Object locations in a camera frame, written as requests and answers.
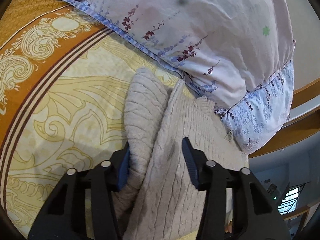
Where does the beige cable knit sweater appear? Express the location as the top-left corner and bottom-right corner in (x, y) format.
(113, 68), (248, 239)

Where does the stair railing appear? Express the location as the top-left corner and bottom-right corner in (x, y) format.
(278, 181), (310, 215)

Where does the wooden headboard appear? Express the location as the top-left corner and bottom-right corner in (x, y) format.
(249, 79), (319, 158)

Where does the yellow orange patterned bedsheet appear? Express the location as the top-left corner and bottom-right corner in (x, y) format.
(1, 0), (177, 238)

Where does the floral white pillow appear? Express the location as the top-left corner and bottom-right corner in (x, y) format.
(61, 0), (295, 154)

